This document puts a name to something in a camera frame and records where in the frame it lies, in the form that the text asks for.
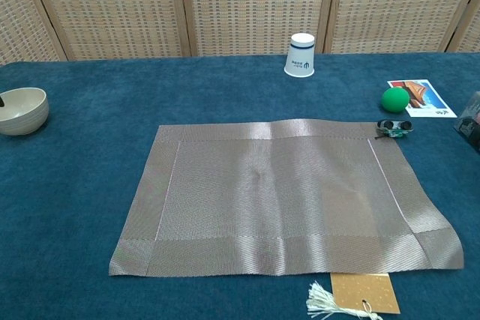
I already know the beige bowl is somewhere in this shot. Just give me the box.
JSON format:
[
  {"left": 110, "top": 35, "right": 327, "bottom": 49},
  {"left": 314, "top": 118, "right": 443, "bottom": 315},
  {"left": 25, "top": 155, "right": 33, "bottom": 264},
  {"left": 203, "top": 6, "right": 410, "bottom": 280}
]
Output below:
[{"left": 0, "top": 87, "right": 50, "bottom": 136}]

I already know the grey woven placemat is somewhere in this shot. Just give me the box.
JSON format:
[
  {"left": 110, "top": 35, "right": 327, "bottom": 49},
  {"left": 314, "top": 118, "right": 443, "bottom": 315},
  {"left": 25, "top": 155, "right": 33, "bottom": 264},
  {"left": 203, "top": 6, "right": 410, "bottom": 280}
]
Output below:
[{"left": 108, "top": 118, "right": 465, "bottom": 277}]

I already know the blue table cloth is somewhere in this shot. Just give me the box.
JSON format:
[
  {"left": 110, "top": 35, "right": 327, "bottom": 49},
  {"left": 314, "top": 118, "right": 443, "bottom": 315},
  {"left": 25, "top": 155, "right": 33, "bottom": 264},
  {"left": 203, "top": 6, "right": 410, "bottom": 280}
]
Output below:
[{"left": 0, "top": 52, "right": 480, "bottom": 320}]

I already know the woven wooden folding screen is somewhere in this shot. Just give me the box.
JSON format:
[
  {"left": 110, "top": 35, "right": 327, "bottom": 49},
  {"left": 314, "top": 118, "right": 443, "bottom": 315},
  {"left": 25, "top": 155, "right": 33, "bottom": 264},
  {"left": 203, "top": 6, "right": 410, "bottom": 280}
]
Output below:
[{"left": 0, "top": 0, "right": 480, "bottom": 66}]

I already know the white paper cup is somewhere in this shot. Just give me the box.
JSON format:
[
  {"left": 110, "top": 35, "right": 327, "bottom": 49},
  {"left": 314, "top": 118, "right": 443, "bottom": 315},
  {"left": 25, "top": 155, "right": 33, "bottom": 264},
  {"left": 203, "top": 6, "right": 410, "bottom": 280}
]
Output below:
[{"left": 283, "top": 33, "right": 315, "bottom": 78}]

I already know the green ball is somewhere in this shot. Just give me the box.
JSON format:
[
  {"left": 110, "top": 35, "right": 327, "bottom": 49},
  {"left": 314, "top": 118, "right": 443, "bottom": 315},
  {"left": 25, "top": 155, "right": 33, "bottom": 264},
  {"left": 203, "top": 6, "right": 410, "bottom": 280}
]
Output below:
[{"left": 381, "top": 87, "right": 410, "bottom": 114}]

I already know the gold cream bookmark with tassel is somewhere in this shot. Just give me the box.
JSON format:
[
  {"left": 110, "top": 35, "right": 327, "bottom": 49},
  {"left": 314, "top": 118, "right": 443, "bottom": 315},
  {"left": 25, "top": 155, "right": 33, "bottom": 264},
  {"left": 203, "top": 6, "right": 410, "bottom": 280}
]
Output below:
[{"left": 306, "top": 273, "right": 401, "bottom": 320}]

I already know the colourful postcard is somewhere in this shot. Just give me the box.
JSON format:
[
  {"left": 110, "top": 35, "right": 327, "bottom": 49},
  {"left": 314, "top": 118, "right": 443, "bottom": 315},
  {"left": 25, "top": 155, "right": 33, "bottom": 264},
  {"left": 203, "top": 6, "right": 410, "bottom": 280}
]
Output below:
[{"left": 387, "top": 79, "right": 458, "bottom": 118}]

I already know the dark object at edge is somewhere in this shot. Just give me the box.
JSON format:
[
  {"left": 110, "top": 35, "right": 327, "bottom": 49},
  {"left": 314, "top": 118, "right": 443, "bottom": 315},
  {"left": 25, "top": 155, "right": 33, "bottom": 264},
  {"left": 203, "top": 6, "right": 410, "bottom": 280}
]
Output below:
[{"left": 452, "top": 91, "right": 480, "bottom": 148}]

